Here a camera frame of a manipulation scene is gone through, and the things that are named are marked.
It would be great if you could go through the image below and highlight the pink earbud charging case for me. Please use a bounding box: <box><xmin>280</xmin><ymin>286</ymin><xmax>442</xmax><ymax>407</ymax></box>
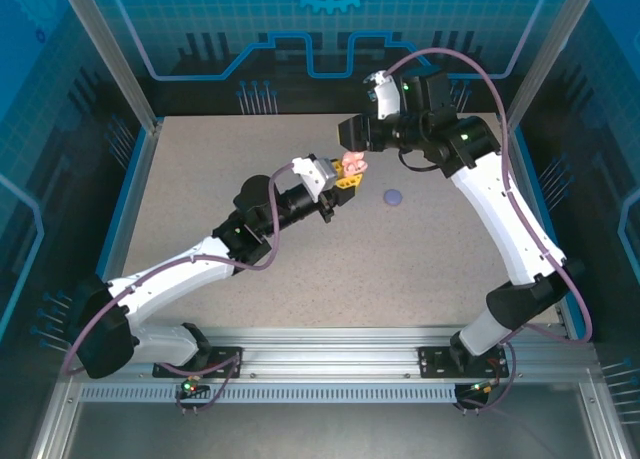
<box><xmin>341</xmin><ymin>150</ymin><xmax>370</xmax><ymax>175</ymax></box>

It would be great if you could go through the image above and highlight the left LED connector board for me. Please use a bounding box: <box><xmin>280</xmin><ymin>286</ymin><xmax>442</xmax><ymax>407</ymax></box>
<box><xmin>179</xmin><ymin>372</ymin><xmax>209</xmax><ymax>400</ymax></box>

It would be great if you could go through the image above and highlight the led connector board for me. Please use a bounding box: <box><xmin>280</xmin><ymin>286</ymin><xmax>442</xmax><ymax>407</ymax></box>
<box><xmin>179</xmin><ymin>372</ymin><xmax>209</xmax><ymax>400</ymax></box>
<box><xmin>455</xmin><ymin>378</ymin><xmax>496</xmax><ymax>399</ymax></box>

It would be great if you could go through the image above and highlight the right LED connector board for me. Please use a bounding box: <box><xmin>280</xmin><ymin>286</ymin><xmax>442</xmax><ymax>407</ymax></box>
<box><xmin>455</xmin><ymin>378</ymin><xmax>496</xmax><ymax>399</ymax></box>

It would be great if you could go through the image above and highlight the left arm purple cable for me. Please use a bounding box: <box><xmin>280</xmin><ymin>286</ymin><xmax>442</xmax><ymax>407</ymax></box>
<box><xmin>60</xmin><ymin>163</ymin><xmax>296</xmax><ymax>416</ymax></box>

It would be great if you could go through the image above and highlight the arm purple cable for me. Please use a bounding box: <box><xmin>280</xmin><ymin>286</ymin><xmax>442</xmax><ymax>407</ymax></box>
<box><xmin>60</xmin><ymin>163</ymin><xmax>296</xmax><ymax>416</ymax></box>
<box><xmin>384</xmin><ymin>47</ymin><xmax>594</xmax><ymax>416</ymax></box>

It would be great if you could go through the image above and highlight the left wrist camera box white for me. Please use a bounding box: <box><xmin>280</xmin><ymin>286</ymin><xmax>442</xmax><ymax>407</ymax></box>
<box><xmin>290</xmin><ymin>153</ymin><xmax>337</xmax><ymax>204</ymax></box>

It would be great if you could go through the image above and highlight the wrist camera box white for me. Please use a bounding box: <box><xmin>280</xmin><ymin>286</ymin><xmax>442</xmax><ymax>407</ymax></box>
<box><xmin>363</xmin><ymin>70</ymin><xmax>403</xmax><ymax>121</ymax></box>
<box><xmin>290</xmin><ymin>153</ymin><xmax>337</xmax><ymax>204</ymax></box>

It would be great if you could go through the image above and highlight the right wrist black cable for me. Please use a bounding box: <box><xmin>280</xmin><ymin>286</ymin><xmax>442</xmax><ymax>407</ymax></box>
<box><xmin>398</xmin><ymin>150</ymin><xmax>437</xmax><ymax>173</ymax></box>

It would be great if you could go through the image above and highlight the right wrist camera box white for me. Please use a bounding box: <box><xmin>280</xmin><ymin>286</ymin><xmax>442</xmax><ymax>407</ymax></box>
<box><xmin>363</xmin><ymin>70</ymin><xmax>403</xmax><ymax>121</ymax></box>

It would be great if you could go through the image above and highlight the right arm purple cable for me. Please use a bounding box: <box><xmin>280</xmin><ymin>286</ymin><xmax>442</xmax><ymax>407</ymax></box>
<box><xmin>384</xmin><ymin>47</ymin><xmax>594</xmax><ymax>416</ymax></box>

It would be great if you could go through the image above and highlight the right side rail blue trim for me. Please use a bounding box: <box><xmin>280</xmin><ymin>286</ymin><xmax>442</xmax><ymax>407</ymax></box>
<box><xmin>499</xmin><ymin>116</ymin><xmax>594</xmax><ymax>343</ymax></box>

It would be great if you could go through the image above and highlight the rail blue trim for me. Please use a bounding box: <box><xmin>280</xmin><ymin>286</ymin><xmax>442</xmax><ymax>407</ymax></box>
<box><xmin>499</xmin><ymin>116</ymin><xmax>594</xmax><ymax>343</ymax></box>
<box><xmin>74</xmin><ymin>118</ymin><xmax>165</xmax><ymax>343</ymax></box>

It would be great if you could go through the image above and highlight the right aluminium frame post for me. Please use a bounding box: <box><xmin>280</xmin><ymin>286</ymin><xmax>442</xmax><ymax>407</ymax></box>
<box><xmin>501</xmin><ymin>0</ymin><xmax>605</xmax><ymax>135</ymax></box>

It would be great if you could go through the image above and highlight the aluminium frame post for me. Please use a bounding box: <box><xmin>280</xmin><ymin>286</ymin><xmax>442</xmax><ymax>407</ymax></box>
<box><xmin>501</xmin><ymin>0</ymin><xmax>605</xmax><ymax>135</ymax></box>
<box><xmin>53</xmin><ymin>0</ymin><xmax>165</xmax><ymax>133</ymax></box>

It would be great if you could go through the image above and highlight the aluminium mounting rail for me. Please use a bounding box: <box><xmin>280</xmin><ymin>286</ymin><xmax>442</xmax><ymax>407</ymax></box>
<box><xmin>64</xmin><ymin>326</ymin><xmax>599</xmax><ymax>381</ymax></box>

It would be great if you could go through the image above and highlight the left side rail blue trim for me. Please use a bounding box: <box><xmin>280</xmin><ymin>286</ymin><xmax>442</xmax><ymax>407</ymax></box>
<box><xmin>74</xmin><ymin>118</ymin><xmax>165</xmax><ymax>343</ymax></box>

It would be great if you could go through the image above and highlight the slotted grey cable duct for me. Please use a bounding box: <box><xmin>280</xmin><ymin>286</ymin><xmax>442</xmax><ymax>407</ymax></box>
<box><xmin>78</xmin><ymin>384</ymin><xmax>459</xmax><ymax>404</ymax></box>

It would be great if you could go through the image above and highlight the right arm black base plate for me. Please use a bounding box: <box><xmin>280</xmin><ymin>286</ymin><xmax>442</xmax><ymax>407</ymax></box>
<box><xmin>417</xmin><ymin>346</ymin><xmax>511</xmax><ymax>379</ymax></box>

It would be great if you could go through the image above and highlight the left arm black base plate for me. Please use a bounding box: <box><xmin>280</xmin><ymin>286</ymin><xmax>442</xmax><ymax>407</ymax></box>
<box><xmin>152</xmin><ymin>346</ymin><xmax>245</xmax><ymax>379</ymax></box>

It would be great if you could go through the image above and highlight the aluminium lower frame tray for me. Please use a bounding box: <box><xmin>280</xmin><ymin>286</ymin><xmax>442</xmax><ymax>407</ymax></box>
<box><xmin>29</xmin><ymin>368</ymin><xmax>631</xmax><ymax>459</ymax></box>

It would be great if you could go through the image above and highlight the left aluminium frame post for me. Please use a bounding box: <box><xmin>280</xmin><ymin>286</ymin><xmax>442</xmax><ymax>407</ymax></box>
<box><xmin>53</xmin><ymin>0</ymin><xmax>165</xmax><ymax>133</ymax></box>

